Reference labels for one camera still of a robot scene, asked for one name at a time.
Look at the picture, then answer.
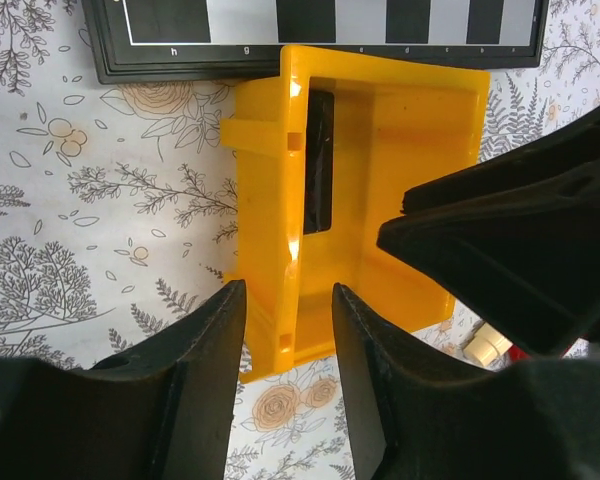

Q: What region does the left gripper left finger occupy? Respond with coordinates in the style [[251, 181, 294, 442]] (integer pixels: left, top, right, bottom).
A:
[[0, 281, 246, 479]]

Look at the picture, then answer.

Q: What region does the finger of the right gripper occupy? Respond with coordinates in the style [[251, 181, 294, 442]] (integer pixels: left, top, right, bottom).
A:
[[377, 106, 600, 356]]

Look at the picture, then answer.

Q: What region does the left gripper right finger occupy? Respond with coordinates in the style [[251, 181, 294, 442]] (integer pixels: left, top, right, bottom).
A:
[[332, 284, 600, 479]]

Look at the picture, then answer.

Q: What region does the yellow plastic bin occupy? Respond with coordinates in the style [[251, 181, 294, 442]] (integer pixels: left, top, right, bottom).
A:
[[221, 45, 490, 382]]

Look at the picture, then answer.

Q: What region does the black card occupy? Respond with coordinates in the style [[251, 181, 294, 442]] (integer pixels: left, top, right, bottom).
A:
[[303, 90, 334, 235]]

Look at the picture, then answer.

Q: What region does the cream toy microphone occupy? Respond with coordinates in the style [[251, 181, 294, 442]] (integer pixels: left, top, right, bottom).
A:
[[463, 323, 512, 368]]

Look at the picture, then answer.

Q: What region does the floral table mat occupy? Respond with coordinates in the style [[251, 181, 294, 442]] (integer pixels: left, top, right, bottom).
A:
[[0, 1, 600, 479]]

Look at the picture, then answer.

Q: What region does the black white chessboard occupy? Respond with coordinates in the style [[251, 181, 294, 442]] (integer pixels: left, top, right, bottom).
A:
[[83, 0, 548, 84]]

